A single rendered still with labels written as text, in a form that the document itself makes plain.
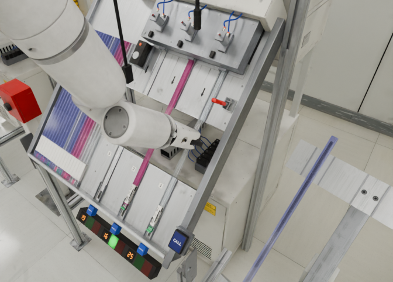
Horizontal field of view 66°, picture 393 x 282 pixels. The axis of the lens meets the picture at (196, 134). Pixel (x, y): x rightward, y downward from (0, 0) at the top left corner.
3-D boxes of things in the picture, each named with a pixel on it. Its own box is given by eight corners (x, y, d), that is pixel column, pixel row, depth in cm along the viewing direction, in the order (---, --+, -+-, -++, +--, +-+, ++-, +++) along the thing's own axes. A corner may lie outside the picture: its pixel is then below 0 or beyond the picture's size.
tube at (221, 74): (152, 231, 86) (150, 232, 85) (148, 229, 86) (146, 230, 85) (227, 69, 84) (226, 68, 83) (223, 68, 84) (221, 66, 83)
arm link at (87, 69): (-15, 34, 43) (98, 130, 69) (51, 68, 36) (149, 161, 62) (28, -8, 45) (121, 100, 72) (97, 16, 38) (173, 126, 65)
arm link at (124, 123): (131, 137, 70) (161, 154, 66) (89, 131, 58) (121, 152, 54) (145, 105, 69) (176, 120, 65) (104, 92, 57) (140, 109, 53)
